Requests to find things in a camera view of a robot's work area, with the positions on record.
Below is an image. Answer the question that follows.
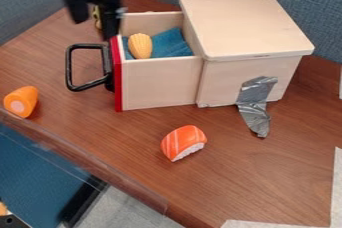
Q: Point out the orange toy carrot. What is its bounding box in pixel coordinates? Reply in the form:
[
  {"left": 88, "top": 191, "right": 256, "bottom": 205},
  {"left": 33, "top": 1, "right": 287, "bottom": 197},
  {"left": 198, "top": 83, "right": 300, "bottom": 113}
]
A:
[{"left": 2, "top": 85, "right": 41, "bottom": 119}]

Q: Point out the yellow toy corn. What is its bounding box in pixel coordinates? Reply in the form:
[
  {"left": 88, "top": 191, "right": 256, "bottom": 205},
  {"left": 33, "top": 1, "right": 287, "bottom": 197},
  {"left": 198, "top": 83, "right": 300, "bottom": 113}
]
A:
[{"left": 126, "top": 32, "right": 154, "bottom": 60}]

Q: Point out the drawer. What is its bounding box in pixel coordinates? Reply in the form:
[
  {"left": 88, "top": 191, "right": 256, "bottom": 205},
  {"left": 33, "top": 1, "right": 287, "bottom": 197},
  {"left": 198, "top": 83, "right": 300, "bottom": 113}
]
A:
[{"left": 64, "top": 10, "right": 206, "bottom": 113}]

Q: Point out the grey tape strip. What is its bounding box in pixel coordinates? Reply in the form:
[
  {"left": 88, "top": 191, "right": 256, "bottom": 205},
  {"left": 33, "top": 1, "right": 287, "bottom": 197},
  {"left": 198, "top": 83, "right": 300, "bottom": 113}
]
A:
[{"left": 233, "top": 75, "right": 281, "bottom": 139}]

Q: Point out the cabinet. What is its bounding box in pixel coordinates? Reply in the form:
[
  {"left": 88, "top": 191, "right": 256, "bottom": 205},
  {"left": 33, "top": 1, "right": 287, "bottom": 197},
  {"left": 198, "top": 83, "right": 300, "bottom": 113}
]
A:
[{"left": 177, "top": 0, "right": 317, "bottom": 109}]

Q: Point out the blue cloth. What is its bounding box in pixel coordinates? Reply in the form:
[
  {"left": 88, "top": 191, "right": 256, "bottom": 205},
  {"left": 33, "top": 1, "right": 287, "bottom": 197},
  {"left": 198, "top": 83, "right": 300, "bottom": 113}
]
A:
[{"left": 121, "top": 26, "right": 196, "bottom": 61}]

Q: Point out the toy salmon sushi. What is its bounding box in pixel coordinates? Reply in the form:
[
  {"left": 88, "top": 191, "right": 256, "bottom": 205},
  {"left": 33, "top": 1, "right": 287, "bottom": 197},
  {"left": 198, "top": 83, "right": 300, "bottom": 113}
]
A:
[{"left": 158, "top": 124, "right": 210, "bottom": 163}]

